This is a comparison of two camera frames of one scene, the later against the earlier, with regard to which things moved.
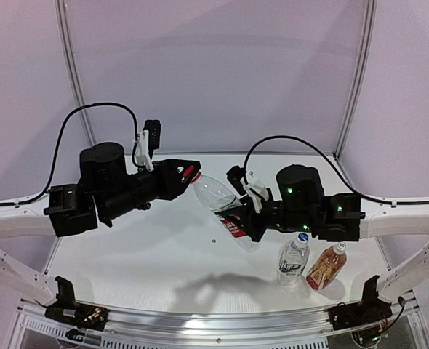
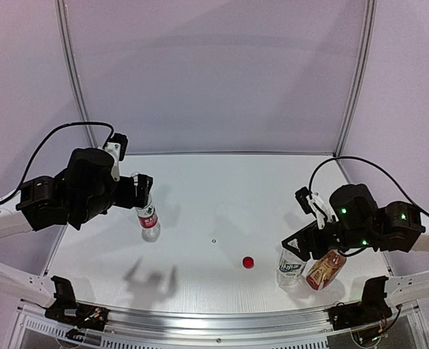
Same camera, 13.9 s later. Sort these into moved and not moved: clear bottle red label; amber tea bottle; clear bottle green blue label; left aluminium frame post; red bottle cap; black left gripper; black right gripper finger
Moved: clear bottle red label; black right gripper finger; black left gripper; red bottle cap
Not moved: left aluminium frame post; amber tea bottle; clear bottle green blue label
